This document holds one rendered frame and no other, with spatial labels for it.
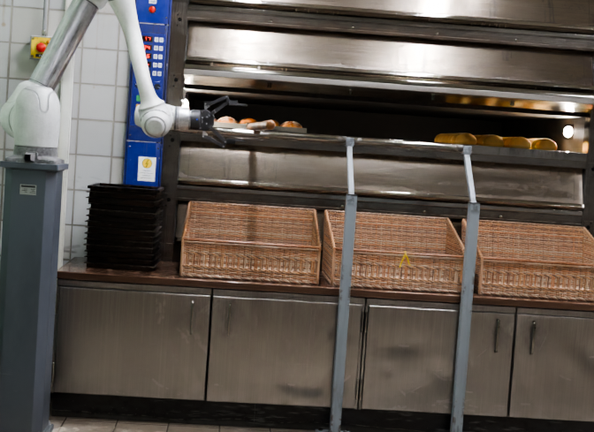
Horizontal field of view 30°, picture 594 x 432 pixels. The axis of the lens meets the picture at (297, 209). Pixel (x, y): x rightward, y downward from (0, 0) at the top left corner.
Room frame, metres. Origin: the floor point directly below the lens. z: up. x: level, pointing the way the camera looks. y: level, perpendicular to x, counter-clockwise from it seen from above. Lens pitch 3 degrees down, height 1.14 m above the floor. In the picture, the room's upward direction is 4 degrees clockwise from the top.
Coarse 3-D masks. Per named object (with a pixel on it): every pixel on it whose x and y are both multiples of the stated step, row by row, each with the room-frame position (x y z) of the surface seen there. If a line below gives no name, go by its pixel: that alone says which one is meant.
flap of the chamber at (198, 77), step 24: (192, 72) 4.67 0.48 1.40; (216, 72) 4.68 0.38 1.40; (240, 72) 4.69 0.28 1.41; (384, 96) 4.88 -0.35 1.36; (408, 96) 4.85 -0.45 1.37; (456, 96) 4.79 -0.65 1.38; (480, 96) 4.76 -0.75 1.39; (504, 96) 4.75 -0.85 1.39; (528, 96) 4.76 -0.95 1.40; (552, 96) 4.77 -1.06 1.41
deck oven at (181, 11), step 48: (576, 48) 4.92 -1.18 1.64; (192, 96) 5.90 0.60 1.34; (240, 96) 5.42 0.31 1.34; (288, 96) 5.02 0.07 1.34; (336, 96) 4.95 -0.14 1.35; (240, 144) 4.83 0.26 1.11; (288, 144) 4.84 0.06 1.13; (576, 144) 5.09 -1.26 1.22; (192, 192) 4.82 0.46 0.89; (240, 192) 4.83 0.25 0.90; (288, 192) 4.84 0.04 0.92
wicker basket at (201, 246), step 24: (192, 216) 4.77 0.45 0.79; (216, 216) 4.78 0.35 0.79; (264, 216) 4.80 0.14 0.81; (288, 216) 4.80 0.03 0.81; (312, 216) 4.81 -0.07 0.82; (192, 240) 4.33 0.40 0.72; (216, 240) 4.34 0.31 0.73; (240, 240) 4.76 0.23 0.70; (288, 240) 4.78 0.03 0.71; (312, 240) 4.74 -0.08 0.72; (192, 264) 4.33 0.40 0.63; (216, 264) 4.72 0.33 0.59; (240, 264) 4.74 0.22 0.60; (264, 264) 4.74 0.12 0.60; (288, 264) 4.35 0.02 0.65; (312, 264) 4.36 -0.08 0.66
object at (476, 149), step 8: (232, 128) 4.83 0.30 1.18; (224, 136) 4.83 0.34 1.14; (232, 136) 4.83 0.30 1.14; (352, 136) 4.87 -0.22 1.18; (336, 144) 4.86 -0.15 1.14; (464, 144) 4.90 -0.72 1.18; (456, 152) 4.89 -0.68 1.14; (480, 152) 4.90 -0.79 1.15; (488, 152) 4.90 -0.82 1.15; (496, 152) 4.90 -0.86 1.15; (504, 152) 4.91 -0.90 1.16; (512, 152) 4.91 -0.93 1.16; (520, 152) 4.91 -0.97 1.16; (528, 152) 4.91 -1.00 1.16; (536, 152) 4.91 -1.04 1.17; (544, 152) 4.92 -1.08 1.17; (552, 152) 4.92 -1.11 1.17; (560, 152) 4.92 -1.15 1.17; (568, 152) 4.92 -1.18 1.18; (576, 152) 4.93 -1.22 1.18; (568, 160) 4.92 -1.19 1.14; (576, 160) 4.93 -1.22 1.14; (584, 160) 4.93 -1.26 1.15
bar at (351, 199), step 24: (360, 144) 4.50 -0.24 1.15; (384, 144) 4.50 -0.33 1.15; (408, 144) 4.50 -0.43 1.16; (432, 144) 4.51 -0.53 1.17; (456, 144) 4.52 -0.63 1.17; (336, 336) 4.28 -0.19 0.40; (336, 360) 4.26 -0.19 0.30; (456, 360) 4.31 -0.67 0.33; (336, 384) 4.26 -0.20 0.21; (456, 384) 4.29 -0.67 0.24; (336, 408) 4.26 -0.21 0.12; (456, 408) 4.29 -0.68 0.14
